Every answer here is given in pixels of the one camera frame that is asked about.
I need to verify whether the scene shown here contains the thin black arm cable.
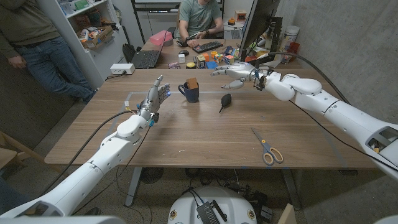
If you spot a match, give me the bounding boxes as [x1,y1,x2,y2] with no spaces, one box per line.
[71,126,154,224]
[288,99,398,172]

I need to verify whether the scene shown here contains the black round floor fan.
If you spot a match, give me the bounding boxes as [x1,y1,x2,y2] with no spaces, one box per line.
[139,167,165,185]

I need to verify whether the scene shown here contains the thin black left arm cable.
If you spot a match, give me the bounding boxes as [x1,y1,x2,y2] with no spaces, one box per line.
[71,126,154,224]

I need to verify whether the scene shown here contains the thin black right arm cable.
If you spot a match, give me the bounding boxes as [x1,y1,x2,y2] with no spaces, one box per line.
[288,99,398,172]

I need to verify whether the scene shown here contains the black monitor with stand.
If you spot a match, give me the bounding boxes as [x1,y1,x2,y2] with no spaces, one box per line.
[238,0,284,68]

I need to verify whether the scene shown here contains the white canister with lid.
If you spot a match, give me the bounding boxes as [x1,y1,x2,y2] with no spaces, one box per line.
[279,25,300,53]

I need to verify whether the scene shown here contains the white shelf unit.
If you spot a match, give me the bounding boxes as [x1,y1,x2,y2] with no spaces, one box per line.
[37,0,131,90]

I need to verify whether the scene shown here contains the wooden back desk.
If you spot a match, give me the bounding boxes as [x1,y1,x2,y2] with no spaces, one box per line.
[139,29,304,70]

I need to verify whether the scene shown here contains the light wooden chair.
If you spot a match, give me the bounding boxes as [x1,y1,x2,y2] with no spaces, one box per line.
[0,130,63,175]

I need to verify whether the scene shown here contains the white power box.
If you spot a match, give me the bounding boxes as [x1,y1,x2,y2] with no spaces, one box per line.
[109,63,136,75]

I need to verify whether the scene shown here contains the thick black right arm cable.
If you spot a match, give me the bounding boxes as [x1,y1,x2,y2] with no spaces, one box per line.
[256,51,352,105]

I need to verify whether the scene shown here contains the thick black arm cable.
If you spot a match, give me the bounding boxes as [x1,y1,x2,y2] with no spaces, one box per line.
[40,110,137,197]
[256,51,352,105]

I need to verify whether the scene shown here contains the pink box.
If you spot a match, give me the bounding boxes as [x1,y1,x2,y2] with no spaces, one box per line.
[149,29,174,47]

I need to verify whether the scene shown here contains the small printed carton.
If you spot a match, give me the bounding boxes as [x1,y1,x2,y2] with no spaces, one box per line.
[195,54,207,70]

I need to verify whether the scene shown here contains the cardboard box with items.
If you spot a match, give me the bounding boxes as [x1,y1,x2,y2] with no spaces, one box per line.
[80,25,115,50]

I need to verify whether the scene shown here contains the light wooden board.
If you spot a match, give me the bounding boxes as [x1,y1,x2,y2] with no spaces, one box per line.
[277,203,298,224]

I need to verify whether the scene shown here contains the grey scissors with yellow handles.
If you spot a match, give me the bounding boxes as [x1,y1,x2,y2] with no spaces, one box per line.
[250,126,284,166]

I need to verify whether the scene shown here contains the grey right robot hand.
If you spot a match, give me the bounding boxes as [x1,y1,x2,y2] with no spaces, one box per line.
[210,61,261,90]

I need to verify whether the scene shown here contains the grey table leg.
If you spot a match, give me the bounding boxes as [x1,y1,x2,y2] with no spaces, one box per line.
[124,167,143,208]
[281,169,302,211]

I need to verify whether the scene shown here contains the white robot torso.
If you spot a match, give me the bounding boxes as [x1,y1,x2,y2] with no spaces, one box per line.
[167,185,258,224]

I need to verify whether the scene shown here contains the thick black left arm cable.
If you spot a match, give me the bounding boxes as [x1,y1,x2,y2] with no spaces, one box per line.
[40,110,137,197]

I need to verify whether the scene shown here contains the grey laptop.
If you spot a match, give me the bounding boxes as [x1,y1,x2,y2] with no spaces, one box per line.
[223,28,245,40]

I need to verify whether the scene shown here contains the seated person in green t-shirt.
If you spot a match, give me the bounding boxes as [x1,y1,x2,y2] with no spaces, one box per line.
[178,0,224,49]

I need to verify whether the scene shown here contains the black keyboard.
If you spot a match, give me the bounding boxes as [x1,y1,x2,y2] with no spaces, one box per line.
[192,40,224,54]

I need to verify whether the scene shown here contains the green box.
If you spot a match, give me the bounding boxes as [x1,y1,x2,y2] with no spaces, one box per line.
[73,0,91,11]

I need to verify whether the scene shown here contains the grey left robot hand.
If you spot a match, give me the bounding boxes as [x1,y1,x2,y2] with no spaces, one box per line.
[136,75,172,121]

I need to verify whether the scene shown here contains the black laptop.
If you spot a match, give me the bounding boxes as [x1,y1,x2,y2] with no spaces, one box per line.
[130,30,169,70]

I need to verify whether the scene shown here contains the red container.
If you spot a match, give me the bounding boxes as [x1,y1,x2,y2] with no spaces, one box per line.
[281,42,301,65]

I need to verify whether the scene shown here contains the black power cord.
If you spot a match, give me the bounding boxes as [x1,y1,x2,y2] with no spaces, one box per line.
[104,71,127,82]

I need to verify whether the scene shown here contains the black box on torso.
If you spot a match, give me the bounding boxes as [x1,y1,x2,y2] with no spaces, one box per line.
[196,200,228,224]

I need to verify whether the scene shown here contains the dark blue mug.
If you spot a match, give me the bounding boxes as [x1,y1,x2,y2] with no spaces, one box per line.
[178,81,200,104]

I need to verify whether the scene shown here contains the standing person in blue jeans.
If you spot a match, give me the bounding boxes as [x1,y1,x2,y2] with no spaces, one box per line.
[0,0,98,105]

